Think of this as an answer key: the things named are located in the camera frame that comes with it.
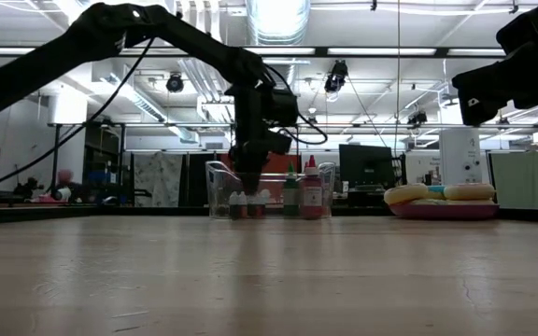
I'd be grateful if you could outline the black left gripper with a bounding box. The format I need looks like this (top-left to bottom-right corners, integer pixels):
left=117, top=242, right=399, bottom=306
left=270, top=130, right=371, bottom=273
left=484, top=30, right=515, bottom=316
left=229, top=83, right=293, bottom=195

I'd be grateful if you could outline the green food coloring bottle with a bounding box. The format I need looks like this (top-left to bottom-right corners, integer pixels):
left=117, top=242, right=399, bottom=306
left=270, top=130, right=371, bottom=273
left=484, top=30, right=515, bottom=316
left=282, top=161, right=301, bottom=217

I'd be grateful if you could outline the red food coloring bottle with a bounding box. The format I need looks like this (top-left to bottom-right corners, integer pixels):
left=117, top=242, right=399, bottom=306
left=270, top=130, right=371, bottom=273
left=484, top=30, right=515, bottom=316
left=300, top=155, right=325, bottom=221

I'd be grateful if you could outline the orange partition panel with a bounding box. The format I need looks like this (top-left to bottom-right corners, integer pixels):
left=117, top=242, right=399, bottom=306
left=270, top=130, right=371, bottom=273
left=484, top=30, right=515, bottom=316
left=219, top=151, right=302, bottom=175

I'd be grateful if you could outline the clear plastic bin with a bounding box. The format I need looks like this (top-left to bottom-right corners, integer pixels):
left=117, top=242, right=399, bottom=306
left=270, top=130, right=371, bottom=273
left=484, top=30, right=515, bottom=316
left=205, top=161, right=337, bottom=219

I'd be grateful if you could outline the white square column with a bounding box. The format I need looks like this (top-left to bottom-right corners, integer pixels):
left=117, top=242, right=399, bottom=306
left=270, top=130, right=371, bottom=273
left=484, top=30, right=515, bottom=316
left=439, top=128, right=482, bottom=187

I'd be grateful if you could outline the black ceiling spotlight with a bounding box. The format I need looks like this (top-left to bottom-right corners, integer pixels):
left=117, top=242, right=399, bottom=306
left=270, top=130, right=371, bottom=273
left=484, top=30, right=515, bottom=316
left=165, top=72, right=185, bottom=94
left=407, top=110, right=429, bottom=128

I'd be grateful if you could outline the pale green partition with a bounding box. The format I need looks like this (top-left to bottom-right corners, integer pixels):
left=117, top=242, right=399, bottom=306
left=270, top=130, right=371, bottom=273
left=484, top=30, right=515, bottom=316
left=489, top=151, right=538, bottom=211

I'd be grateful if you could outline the grey marbled curtain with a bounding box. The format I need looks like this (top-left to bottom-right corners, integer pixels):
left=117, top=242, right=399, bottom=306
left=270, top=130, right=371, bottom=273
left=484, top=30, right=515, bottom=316
left=133, top=152, right=185, bottom=209

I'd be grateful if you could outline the black monitor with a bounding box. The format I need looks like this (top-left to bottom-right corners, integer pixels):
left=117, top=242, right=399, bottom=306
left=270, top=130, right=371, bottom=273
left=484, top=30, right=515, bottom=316
left=337, top=144, right=395, bottom=193

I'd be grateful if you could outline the person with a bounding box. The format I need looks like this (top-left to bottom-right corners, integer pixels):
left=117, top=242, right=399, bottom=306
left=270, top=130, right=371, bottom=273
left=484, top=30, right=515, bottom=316
left=56, top=168, right=83, bottom=203

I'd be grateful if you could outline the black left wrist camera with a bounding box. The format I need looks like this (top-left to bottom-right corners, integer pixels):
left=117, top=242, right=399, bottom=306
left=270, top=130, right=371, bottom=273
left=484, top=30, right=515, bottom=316
left=268, top=87, right=301, bottom=128

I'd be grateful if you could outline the black left camera cable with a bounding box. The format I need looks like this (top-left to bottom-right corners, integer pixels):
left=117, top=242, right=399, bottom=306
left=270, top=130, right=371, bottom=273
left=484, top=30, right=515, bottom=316
left=263, top=63, right=330, bottom=147

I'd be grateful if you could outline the thin hanging black cable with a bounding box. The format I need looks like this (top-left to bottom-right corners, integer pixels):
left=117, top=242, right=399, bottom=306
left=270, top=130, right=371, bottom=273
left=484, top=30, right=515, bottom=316
left=393, top=0, right=402, bottom=153

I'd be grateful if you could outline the black overhead camera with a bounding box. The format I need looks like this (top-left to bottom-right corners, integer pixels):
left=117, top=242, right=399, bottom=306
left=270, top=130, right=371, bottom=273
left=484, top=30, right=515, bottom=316
left=323, top=59, right=349, bottom=94

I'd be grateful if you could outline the silver ventilation duct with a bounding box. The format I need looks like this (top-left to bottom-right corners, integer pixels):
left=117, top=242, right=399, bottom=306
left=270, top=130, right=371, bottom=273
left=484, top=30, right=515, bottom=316
left=245, top=0, right=312, bottom=97

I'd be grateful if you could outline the black aluminium rig frame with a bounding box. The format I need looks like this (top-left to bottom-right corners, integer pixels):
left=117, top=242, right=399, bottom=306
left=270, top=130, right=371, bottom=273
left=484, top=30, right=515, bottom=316
left=0, top=45, right=538, bottom=224

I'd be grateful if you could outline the black background rig frame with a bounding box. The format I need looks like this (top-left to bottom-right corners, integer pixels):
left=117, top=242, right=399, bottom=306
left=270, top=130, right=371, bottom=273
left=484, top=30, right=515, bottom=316
left=47, top=121, right=128, bottom=206

